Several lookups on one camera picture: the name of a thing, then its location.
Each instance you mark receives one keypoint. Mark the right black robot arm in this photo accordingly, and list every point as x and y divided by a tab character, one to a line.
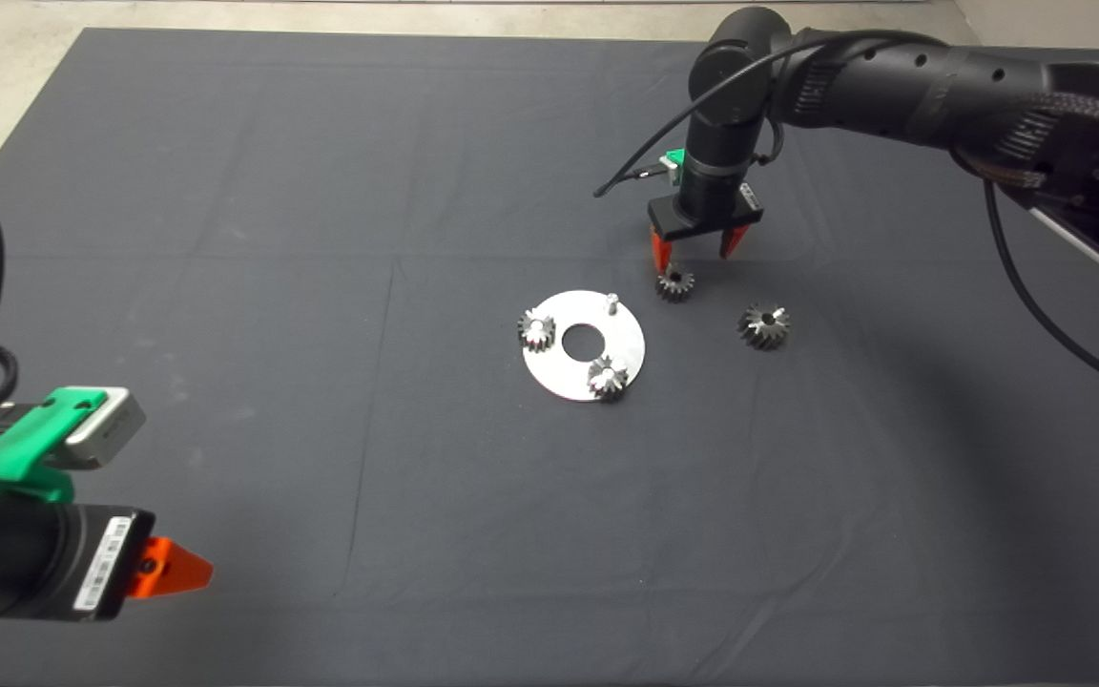
893	86

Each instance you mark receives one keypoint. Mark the large steel gear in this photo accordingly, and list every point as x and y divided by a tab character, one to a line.
761	329

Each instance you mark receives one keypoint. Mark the dark grey table cloth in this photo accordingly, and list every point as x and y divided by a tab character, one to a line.
416	525

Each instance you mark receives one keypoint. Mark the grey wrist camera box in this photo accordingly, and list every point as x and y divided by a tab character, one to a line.
111	429
675	176

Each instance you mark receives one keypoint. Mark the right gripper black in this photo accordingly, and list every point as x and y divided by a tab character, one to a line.
716	205

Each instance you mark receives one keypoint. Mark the right green camera mount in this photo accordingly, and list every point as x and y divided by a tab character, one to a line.
673	159

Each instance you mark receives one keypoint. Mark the right grey wrist camera box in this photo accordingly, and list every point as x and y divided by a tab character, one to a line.
675	176

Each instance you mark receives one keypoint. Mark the small steel gear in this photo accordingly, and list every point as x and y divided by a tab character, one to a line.
669	286
537	330
609	378

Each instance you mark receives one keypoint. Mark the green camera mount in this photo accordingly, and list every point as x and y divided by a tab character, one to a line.
673	159
15	448

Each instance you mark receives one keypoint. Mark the left green camera mount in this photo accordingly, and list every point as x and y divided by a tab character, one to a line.
15	448

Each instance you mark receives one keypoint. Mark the round metal plate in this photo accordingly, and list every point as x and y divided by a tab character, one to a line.
559	372

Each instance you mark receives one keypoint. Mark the left grey wrist camera box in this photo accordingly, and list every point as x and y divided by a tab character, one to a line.
111	429

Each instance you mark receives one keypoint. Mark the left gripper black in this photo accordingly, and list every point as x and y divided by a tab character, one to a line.
53	563

